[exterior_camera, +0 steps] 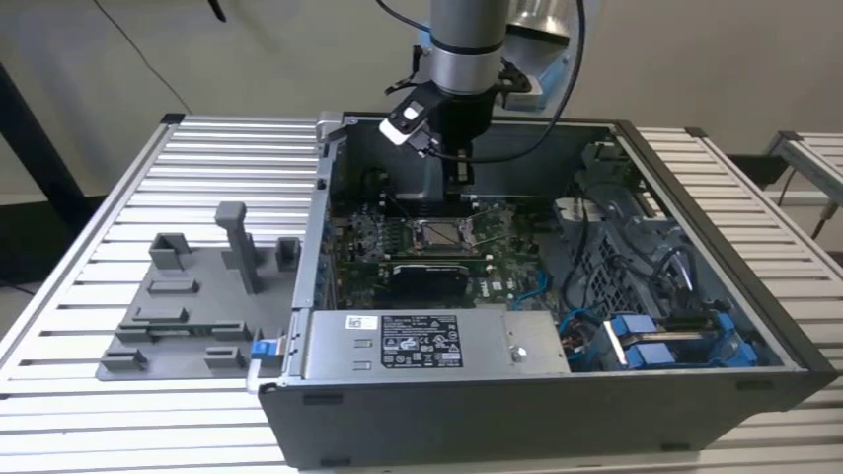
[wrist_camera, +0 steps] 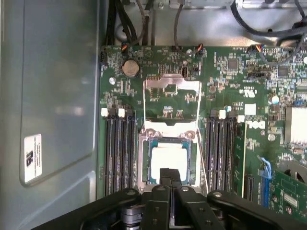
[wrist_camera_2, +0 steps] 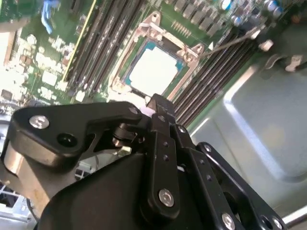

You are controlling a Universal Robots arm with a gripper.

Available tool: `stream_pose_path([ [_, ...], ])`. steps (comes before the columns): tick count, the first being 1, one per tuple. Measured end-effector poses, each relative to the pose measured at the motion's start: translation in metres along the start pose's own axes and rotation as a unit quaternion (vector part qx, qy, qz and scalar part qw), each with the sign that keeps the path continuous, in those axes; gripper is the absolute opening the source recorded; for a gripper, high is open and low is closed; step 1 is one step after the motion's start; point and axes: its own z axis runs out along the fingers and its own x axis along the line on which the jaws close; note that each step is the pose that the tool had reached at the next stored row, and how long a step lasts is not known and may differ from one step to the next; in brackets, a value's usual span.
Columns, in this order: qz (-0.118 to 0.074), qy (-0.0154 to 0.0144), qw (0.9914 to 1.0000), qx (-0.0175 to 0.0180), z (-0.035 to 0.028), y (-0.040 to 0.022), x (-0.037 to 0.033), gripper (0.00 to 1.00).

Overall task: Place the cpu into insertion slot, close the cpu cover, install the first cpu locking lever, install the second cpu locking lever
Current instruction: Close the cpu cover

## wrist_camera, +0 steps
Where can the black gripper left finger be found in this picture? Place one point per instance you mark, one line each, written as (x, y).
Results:
(156, 210)

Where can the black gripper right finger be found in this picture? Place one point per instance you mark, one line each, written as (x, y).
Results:
(196, 210)

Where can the silver topped CPU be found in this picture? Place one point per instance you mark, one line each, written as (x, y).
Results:
(168, 155)

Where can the metal CPU socket cover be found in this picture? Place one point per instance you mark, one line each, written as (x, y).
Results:
(158, 83)

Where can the CPU socket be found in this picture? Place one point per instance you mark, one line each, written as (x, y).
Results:
(143, 165)

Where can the black RAM slot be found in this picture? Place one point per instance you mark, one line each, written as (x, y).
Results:
(109, 155)
(218, 155)
(117, 155)
(126, 155)
(210, 155)
(229, 155)
(133, 155)

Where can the black expansion slot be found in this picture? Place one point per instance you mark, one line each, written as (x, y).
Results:
(249, 189)

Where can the blue expansion slot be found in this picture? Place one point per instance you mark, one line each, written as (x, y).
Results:
(265, 187)

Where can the green RAM stick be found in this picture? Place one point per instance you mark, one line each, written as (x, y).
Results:
(239, 155)

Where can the graphics card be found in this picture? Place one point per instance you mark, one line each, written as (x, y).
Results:
(287, 191)

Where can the silver board screw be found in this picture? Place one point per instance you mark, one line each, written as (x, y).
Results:
(112, 80)
(271, 137)

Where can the white board sticker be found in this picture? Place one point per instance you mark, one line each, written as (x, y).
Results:
(250, 109)

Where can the silver finned heat sink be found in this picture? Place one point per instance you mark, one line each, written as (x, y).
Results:
(297, 124)

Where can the white case sticker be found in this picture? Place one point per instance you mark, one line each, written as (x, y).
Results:
(33, 158)

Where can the black internal USB port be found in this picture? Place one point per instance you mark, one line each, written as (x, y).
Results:
(185, 72)

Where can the green motherboard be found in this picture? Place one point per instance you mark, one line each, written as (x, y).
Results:
(216, 72)

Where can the round coin battery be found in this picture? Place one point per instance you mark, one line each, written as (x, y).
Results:
(130, 68)

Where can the grey and black PC case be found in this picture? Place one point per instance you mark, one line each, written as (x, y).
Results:
(60, 72)

